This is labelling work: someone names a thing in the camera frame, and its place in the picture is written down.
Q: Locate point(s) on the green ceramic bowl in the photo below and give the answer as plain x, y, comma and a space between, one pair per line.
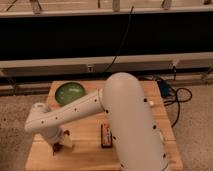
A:
69, 92

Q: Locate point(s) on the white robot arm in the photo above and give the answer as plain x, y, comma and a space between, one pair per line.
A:
136, 136

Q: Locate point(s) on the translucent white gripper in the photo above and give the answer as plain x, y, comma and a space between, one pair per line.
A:
58, 136

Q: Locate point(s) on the dark red candy bar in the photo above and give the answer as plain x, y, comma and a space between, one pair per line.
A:
106, 136

